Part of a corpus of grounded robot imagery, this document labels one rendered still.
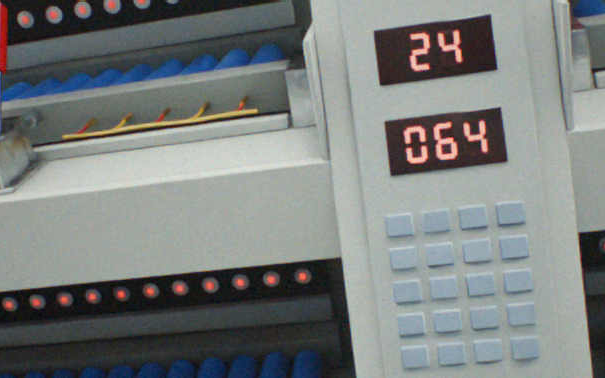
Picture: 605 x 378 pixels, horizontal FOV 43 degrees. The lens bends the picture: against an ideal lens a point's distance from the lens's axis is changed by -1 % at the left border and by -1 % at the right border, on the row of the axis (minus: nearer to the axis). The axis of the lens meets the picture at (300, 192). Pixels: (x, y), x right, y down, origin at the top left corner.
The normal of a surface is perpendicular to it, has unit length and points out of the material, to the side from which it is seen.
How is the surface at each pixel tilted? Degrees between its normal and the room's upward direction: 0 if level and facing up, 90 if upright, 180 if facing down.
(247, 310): 109
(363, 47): 90
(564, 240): 90
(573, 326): 90
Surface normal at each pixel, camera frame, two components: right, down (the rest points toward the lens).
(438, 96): -0.15, 0.07
